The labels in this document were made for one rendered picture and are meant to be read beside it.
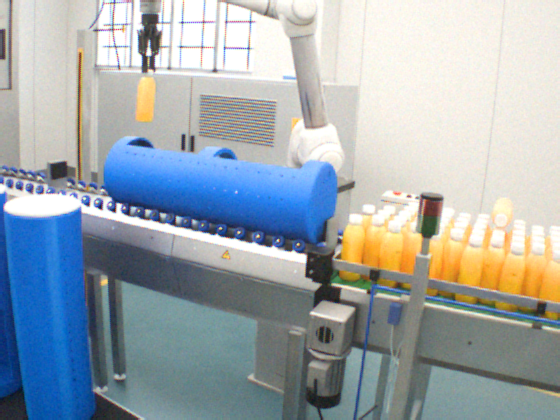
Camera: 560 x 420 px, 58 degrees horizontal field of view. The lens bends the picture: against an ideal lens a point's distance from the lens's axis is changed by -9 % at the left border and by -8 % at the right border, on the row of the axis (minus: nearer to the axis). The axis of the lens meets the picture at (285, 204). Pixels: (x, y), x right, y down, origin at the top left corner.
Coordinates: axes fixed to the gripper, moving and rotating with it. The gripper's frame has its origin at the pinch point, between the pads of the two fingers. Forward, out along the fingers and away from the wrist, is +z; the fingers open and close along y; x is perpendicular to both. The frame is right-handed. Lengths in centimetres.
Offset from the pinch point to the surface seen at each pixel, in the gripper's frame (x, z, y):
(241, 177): 53, 37, 14
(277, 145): -13, 52, -148
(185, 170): 29.9, 37.2, 14.6
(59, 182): -52, 54, 3
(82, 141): -66, 40, -26
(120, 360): -22, 141, -1
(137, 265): 5, 79, 14
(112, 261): -9, 81, 13
